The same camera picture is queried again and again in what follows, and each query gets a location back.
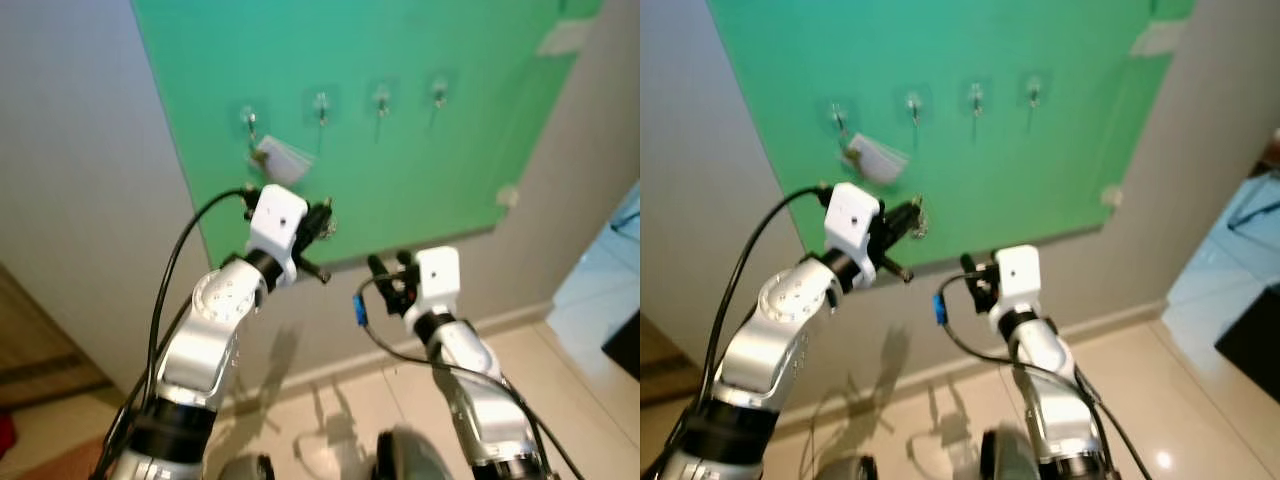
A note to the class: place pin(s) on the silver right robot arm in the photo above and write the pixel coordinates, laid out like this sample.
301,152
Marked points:
1050,380
480,390

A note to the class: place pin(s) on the white key tag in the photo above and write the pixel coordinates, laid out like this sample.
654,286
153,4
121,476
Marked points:
875,160
282,160

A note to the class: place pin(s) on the white tape piece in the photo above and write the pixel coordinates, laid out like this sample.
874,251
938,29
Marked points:
1160,37
565,37
1111,196
508,196

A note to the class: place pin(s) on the silver right robot leg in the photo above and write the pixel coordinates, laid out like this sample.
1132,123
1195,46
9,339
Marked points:
410,458
1012,458

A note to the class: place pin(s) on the silver robot leg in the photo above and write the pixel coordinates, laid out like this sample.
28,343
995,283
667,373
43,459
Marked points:
1012,458
250,470
410,458
852,470

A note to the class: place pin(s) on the pale blue furniture piece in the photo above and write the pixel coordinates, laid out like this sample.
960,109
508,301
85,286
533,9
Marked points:
590,270
1210,250

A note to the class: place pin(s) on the silver left robot leg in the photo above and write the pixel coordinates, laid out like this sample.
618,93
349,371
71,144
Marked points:
852,470
250,470

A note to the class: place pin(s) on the black box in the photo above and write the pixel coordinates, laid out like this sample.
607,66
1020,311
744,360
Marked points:
1250,340
625,345

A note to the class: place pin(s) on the wooden door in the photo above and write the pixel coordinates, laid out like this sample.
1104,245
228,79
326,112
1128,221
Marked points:
40,350
655,365

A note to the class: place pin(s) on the red cloth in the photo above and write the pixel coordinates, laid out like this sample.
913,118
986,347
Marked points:
6,435

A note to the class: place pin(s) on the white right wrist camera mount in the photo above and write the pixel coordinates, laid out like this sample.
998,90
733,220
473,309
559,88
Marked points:
438,275
1018,272

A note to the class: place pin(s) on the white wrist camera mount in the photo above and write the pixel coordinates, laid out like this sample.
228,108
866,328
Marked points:
853,218
438,275
275,220
1018,272

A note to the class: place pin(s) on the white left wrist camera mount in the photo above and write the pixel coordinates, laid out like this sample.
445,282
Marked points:
853,218
275,220

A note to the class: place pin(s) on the green wall board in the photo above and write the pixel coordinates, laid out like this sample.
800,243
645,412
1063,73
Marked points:
1010,170
420,170

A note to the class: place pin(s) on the clear adhesive wall hook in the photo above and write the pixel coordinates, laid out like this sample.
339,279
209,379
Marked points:
381,97
439,92
1034,92
913,103
321,100
976,97
248,115
838,115

